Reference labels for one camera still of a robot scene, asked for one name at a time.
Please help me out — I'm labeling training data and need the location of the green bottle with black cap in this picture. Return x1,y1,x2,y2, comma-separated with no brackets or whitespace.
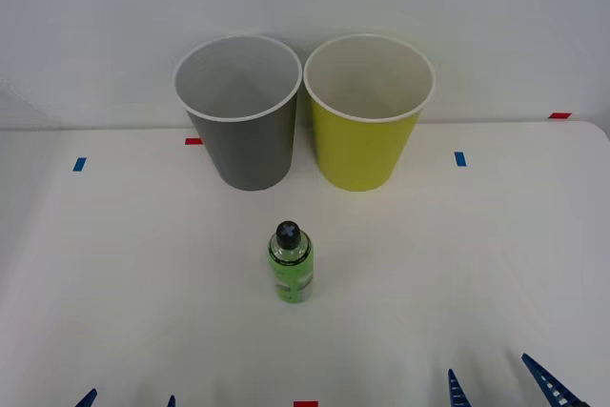
267,220,315,304

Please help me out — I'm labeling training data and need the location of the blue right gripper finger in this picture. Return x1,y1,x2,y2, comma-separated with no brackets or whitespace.
520,353,593,407
447,368,468,407

